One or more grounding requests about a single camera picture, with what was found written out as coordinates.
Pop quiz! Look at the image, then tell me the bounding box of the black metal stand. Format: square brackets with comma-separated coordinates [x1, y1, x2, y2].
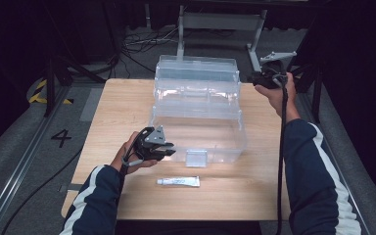
[290, 63, 324, 124]

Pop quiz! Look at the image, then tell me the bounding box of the black tripod stand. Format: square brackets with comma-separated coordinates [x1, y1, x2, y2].
[43, 55, 107, 118]

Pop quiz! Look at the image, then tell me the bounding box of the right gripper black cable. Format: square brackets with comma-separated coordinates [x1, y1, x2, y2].
[273, 73, 290, 235]

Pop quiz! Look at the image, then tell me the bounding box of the white ointment tube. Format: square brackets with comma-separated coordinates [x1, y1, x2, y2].
[157, 175, 201, 188]

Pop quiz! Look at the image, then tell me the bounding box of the grey metal stand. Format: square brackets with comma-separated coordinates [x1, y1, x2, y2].
[175, 4, 268, 72]

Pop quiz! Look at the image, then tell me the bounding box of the metal floor rail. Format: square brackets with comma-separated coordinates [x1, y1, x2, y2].
[0, 86, 71, 235]
[298, 92, 371, 235]

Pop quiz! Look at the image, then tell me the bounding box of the yellow black hazard tape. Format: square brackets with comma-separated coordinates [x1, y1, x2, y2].
[28, 78, 74, 106]

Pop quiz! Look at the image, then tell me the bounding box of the black floor cable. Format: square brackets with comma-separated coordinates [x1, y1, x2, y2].
[1, 146, 84, 235]

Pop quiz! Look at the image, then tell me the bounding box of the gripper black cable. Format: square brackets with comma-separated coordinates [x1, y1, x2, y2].
[273, 73, 290, 235]
[118, 127, 153, 185]

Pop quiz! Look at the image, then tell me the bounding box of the person's right hand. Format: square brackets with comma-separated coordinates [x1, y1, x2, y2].
[254, 71, 302, 123]

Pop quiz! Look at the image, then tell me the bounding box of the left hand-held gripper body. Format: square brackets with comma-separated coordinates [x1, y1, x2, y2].
[130, 125, 172, 162]

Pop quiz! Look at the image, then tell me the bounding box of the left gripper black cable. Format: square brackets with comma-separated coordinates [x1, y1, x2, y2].
[118, 127, 153, 185]

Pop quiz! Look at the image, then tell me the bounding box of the bundle of floor cables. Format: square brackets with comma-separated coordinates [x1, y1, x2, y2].
[121, 27, 180, 74]

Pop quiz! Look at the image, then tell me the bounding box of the person's left hand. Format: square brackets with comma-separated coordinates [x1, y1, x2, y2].
[110, 131, 160, 175]

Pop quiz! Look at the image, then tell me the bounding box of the clear plastic storage box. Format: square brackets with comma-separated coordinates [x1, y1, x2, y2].
[150, 54, 248, 168]

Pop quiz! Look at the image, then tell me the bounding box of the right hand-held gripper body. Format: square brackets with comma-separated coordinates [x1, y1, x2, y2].
[258, 51, 298, 90]

